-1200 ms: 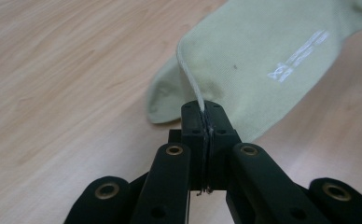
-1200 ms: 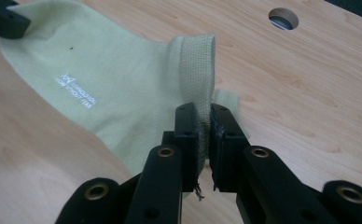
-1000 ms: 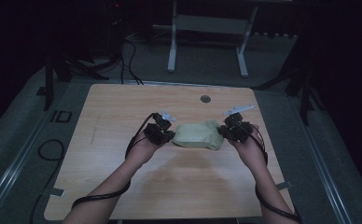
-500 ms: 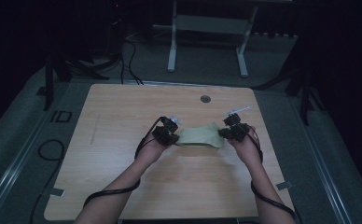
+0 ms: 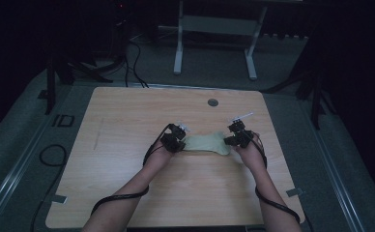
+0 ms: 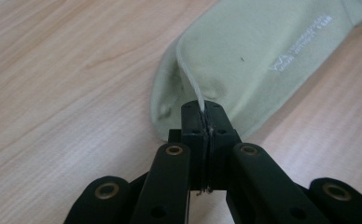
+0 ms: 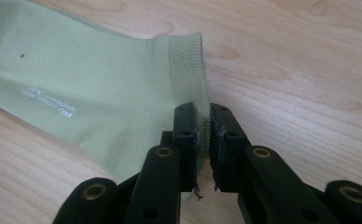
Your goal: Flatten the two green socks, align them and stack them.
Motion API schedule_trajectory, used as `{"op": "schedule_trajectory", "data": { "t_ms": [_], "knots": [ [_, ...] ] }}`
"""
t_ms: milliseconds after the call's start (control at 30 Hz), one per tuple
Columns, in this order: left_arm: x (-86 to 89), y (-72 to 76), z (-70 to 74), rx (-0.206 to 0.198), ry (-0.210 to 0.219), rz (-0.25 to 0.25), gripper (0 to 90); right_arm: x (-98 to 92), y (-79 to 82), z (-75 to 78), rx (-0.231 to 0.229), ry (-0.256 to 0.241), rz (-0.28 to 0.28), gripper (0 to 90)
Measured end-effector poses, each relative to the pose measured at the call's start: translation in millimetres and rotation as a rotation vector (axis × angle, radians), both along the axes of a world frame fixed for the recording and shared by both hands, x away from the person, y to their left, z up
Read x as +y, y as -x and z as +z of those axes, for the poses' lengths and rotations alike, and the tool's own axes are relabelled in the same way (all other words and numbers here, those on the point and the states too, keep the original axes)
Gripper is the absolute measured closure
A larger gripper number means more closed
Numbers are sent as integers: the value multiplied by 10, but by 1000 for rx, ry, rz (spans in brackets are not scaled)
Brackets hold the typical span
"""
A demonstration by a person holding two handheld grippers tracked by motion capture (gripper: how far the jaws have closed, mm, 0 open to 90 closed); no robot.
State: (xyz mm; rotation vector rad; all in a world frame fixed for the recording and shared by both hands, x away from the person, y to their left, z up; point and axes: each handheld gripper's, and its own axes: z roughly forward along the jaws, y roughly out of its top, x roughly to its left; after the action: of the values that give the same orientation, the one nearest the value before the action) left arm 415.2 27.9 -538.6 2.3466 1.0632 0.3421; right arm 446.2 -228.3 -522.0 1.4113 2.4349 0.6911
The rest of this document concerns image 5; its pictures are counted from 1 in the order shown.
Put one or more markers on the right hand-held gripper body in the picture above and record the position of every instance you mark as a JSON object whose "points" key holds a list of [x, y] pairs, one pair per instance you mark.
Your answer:
{"points": [[242, 133]]}

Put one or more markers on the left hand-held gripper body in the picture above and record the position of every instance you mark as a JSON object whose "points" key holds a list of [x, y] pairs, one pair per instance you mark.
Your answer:
{"points": [[174, 140]]}

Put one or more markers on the light green sock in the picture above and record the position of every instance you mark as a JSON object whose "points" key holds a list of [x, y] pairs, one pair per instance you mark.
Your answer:
{"points": [[208, 143]]}

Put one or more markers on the person's left hand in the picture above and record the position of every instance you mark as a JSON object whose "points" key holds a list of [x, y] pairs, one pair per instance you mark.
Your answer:
{"points": [[158, 156]]}

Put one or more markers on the person's right hand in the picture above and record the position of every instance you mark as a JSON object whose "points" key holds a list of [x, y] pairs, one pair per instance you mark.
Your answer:
{"points": [[251, 154]]}

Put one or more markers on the grey round table grommet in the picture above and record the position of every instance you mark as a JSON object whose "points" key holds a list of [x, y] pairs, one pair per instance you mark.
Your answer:
{"points": [[213, 102]]}

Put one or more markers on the grey tape piece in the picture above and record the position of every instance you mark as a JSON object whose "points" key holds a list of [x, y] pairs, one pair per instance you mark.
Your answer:
{"points": [[59, 199], [294, 192]]}

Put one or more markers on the black metal stand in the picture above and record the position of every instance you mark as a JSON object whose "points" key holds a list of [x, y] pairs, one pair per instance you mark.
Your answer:
{"points": [[316, 93], [51, 87]]}

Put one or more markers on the metal floor rail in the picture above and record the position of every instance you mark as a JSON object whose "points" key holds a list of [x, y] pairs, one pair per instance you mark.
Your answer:
{"points": [[337, 174], [18, 170]]}

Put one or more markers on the white desk frame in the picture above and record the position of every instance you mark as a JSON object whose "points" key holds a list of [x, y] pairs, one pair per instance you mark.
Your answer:
{"points": [[219, 25]]}

